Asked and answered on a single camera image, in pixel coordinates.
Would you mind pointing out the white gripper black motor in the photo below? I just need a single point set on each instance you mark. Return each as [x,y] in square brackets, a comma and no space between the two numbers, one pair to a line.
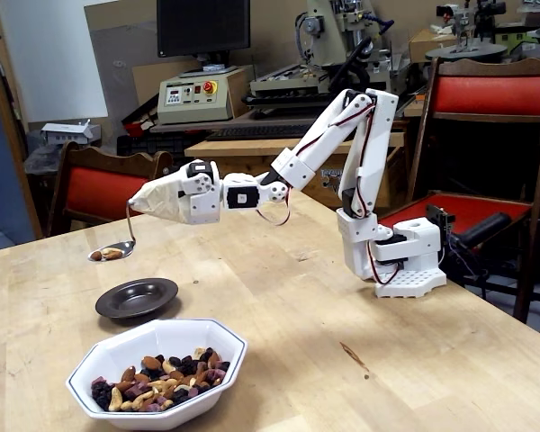
[201,203]

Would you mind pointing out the beige masking tape wrap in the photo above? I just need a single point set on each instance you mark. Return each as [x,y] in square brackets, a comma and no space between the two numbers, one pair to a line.
[157,198]

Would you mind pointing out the bent metal spoon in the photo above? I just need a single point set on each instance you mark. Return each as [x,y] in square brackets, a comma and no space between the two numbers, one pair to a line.
[126,246]

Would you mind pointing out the brown almond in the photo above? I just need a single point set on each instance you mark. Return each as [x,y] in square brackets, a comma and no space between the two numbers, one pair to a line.
[113,256]
[96,256]

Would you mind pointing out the pale cashew nut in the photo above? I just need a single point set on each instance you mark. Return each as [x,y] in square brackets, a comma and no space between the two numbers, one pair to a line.
[110,250]

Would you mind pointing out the mixed nuts and dried fruit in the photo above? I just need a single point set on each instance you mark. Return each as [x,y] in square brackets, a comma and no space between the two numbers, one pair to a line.
[162,387]

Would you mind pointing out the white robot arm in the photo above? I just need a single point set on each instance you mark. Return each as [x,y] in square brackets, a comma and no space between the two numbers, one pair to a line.
[369,135]

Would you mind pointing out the light wooden desk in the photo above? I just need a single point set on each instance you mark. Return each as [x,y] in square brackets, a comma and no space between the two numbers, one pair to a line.
[243,148]

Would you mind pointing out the dark wooden workbench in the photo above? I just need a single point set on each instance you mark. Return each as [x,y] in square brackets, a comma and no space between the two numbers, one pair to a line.
[184,127]

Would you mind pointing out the black plastic crate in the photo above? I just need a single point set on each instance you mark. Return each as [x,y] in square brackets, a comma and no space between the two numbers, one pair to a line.
[139,145]

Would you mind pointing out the black keyboard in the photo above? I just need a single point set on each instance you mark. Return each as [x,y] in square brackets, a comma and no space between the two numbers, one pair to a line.
[261,131]

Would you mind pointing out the beige control box red button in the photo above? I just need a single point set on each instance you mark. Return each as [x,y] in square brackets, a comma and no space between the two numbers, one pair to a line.
[193,105]

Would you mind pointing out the red black case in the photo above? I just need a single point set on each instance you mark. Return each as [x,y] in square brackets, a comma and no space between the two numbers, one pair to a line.
[137,128]

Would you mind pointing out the low wooden chair red cushion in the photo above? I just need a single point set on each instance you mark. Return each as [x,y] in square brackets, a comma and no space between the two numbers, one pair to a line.
[94,193]

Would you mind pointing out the small dark brown plate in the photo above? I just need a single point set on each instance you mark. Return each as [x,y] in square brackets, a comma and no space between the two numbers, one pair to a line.
[135,299]

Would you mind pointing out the white octagonal bowl blue rim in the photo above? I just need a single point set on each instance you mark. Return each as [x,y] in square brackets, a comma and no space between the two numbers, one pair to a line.
[184,333]

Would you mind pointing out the brown cardboard sheet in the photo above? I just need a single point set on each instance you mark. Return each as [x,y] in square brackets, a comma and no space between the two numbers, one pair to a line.
[146,85]

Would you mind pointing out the large grey cardboard sheet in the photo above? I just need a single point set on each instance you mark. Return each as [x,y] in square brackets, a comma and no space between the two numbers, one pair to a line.
[117,81]

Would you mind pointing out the small white paper box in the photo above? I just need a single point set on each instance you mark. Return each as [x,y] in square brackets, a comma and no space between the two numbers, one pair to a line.
[67,132]

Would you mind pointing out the grey plastic bag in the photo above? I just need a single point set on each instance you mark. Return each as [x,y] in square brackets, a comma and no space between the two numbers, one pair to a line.
[40,159]

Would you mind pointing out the black computer monitor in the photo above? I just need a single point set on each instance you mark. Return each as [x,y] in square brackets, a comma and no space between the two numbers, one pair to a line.
[202,27]

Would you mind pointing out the blue door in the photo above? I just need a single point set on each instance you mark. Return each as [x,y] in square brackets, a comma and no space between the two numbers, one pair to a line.
[0,180]

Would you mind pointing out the beige milling machine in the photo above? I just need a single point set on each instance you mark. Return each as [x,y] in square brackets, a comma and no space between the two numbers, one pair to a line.
[337,31]

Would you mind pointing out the black circuit board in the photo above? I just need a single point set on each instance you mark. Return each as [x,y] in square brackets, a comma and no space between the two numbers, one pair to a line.
[441,218]

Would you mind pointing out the brown cardboard box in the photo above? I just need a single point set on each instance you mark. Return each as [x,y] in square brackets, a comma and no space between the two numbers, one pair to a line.
[420,47]

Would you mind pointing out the black cylinder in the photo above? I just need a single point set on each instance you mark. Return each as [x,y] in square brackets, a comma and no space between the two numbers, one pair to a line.
[486,228]

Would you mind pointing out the dark round platter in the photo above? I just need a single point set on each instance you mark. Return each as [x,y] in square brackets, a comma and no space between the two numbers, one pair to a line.
[465,53]

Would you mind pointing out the tall wooden chair red cushion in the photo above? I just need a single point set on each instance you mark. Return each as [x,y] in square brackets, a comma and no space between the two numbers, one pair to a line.
[490,94]

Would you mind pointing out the small metal apparatus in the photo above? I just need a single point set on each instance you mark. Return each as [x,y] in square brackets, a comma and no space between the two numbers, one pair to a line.
[461,22]

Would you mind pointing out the green box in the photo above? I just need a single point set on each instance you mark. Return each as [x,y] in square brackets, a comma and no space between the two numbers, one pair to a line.
[519,38]

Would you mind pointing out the wooden door frame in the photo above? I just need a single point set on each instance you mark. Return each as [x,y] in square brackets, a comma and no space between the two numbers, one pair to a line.
[18,144]

